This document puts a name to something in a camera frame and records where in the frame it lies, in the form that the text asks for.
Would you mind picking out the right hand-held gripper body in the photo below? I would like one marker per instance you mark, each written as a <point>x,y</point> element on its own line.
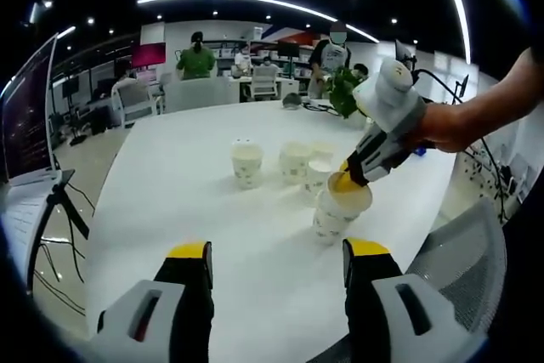
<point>391,103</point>

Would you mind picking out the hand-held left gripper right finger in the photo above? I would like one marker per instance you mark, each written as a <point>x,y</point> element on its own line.
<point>382,320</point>

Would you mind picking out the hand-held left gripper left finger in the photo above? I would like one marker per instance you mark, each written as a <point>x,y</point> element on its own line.
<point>170,320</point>

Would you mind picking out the printed paper cup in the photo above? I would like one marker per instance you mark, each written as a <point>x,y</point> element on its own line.
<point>324,150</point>
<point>325,235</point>
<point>361,201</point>
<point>293,169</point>
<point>316,180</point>
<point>248,171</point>

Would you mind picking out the person's right hand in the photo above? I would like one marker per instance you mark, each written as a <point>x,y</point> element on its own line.
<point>446,125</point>

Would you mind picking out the blue packet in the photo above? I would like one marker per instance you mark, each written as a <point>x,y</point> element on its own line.
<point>421,151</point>

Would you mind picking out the green potted plant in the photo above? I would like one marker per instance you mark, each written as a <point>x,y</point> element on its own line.
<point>342,95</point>

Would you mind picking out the dark grey rounded object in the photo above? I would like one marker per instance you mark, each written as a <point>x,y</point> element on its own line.
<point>292,101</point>

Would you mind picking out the grey mesh office chair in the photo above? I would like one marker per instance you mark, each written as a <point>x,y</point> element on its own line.
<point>459,261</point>

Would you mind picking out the white table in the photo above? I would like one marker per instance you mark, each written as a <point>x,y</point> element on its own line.
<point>191,218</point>

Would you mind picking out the white office chair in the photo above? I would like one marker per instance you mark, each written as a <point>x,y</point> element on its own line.
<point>264,82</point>
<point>134,101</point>

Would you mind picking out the white counter desk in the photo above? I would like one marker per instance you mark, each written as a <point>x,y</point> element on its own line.
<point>238,91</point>

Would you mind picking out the black tripod stand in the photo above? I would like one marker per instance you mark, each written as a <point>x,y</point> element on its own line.
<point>74,216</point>

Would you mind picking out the person's torso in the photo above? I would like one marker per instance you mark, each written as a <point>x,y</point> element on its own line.
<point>516,252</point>

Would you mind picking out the white storage shelf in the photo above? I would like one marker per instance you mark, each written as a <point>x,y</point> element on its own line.
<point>225,50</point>

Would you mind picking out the black monitor on stand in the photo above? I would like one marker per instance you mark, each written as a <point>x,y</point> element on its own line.
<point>70,84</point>

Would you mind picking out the magenta wall display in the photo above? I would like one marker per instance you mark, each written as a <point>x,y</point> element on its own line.
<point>149,55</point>

